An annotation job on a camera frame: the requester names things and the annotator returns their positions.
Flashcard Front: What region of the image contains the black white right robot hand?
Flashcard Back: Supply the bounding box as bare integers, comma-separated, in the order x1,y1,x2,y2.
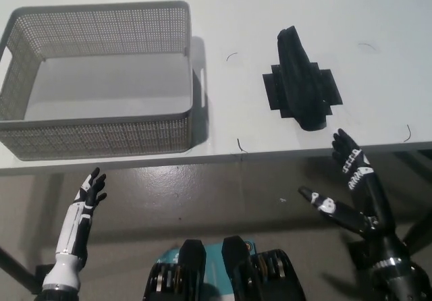
298,128,412,269

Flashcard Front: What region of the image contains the black cross-shaped mat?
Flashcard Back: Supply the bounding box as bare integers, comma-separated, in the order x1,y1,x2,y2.
262,61,344,119

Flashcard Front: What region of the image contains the black table leg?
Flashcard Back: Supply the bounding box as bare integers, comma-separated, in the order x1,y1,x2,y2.
0,246,55,295

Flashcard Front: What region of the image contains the black teal robot torso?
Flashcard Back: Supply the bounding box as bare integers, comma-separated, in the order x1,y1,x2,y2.
142,234,306,301

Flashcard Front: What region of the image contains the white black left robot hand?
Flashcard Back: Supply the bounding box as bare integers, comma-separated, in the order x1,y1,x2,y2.
55,167,109,269

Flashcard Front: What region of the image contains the black cloth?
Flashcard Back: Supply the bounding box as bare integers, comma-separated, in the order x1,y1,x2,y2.
276,25,329,133

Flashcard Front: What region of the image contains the grey perforated metal basket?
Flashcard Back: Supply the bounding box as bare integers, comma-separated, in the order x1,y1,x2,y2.
0,0,196,162

